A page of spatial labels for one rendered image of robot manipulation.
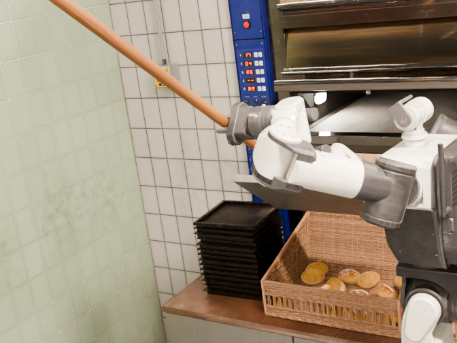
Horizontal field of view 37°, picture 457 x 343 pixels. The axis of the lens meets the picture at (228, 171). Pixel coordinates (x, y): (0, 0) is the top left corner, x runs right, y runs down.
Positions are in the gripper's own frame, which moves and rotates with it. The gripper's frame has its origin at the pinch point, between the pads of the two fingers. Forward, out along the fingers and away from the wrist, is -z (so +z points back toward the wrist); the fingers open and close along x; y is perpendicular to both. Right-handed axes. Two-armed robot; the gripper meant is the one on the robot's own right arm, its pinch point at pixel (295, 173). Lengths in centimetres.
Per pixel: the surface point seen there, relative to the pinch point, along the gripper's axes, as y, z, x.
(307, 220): 40, -60, 0
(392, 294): 61, -22, 27
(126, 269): -11, -140, 32
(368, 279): 59, -36, 21
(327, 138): 33, -43, -32
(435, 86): 41, 13, -43
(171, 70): -27, -86, -54
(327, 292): 33, -21, 33
